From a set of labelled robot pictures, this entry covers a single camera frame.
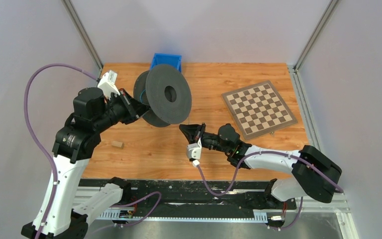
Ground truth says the right aluminium frame post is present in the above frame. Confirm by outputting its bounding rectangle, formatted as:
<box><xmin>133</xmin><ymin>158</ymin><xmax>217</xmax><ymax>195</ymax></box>
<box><xmin>293</xmin><ymin>0</ymin><xmax>341</xmax><ymax>71</ymax></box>

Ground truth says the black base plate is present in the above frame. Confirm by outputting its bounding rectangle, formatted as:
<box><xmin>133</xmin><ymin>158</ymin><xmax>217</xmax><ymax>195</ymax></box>
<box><xmin>79</xmin><ymin>179</ymin><xmax>297</xmax><ymax>219</ymax></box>

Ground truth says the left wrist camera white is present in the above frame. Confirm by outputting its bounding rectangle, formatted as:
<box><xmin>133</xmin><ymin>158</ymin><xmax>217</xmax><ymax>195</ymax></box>
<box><xmin>97</xmin><ymin>70</ymin><xmax>120</xmax><ymax>100</ymax></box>

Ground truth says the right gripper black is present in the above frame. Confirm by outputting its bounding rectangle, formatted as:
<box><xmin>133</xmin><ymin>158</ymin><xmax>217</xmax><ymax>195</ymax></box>
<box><xmin>180</xmin><ymin>123</ymin><xmax>231</xmax><ymax>154</ymax></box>

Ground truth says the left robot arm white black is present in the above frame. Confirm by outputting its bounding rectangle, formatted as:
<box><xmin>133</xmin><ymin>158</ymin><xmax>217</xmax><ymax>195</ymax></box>
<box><xmin>21</xmin><ymin>87</ymin><xmax>150</xmax><ymax>239</ymax></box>

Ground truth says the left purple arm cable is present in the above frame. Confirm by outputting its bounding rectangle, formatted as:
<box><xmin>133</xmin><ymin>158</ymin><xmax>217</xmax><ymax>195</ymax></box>
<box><xmin>23</xmin><ymin>63</ymin><xmax>163</xmax><ymax>239</ymax></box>

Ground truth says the left aluminium frame post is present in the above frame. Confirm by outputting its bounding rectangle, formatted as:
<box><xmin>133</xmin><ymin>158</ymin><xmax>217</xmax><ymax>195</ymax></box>
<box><xmin>61</xmin><ymin>0</ymin><xmax>103</xmax><ymax>71</ymax></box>

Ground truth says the dark grey cable spool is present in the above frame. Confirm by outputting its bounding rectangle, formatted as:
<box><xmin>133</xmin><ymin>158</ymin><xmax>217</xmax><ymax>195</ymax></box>
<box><xmin>133</xmin><ymin>64</ymin><xmax>192</xmax><ymax>127</ymax></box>

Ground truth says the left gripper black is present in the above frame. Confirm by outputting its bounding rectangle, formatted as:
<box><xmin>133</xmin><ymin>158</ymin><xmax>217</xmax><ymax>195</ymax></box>
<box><xmin>93</xmin><ymin>87</ymin><xmax>151</xmax><ymax>133</ymax></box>

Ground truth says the slotted grey cable duct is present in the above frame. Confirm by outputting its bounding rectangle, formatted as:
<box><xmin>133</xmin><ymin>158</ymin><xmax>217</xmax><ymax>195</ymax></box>
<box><xmin>97</xmin><ymin>209</ymin><xmax>268</xmax><ymax>223</ymax></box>

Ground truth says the wooden chessboard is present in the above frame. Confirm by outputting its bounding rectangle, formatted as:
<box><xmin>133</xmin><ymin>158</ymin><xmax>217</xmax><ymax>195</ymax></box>
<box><xmin>221</xmin><ymin>80</ymin><xmax>298</xmax><ymax>140</ymax></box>

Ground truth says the aluminium frame post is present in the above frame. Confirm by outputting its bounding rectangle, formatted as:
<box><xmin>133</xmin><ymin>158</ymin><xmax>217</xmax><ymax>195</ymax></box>
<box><xmin>293</xmin><ymin>0</ymin><xmax>341</xmax><ymax>71</ymax></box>
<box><xmin>61</xmin><ymin>0</ymin><xmax>103</xmax><ymax>71</ymax></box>

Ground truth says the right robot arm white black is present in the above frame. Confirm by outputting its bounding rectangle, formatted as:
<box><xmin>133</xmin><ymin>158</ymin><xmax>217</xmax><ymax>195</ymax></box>
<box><xmin>179</xmin><ymin>123</ymin><xmax>344</xmax><ymax>208</ymax></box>

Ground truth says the blue plastic bin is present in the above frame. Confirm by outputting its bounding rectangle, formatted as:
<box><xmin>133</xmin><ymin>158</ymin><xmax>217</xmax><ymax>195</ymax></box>
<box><xmin>149</xmin><ymin>53</ymin><xmax>182</xmax><ymax>72</ymax></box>

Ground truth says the small wooden block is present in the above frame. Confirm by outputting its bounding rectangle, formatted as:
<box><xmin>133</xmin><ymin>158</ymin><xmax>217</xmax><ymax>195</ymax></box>
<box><xmin>111</xmin><ymin>141</ymin><xmax>124</xmax><ymax>149</ymax></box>

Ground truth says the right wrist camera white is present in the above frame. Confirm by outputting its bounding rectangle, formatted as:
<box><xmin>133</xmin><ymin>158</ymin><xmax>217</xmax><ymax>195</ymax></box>
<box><xmin>186</xmin><ymin>139</ymin><xmax>202</xmax><ymax>167</ymax></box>

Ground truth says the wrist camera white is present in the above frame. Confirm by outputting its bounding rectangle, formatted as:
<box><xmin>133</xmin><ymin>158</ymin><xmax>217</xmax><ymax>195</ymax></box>
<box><xmin>97</xmin><ymin>70</ymin><xmax>120</xmax><ymax>100</ymax></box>
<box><xmin>186</xmin><ymin>139</ymin><xmax>202</xmax><ymax>167</ymax></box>

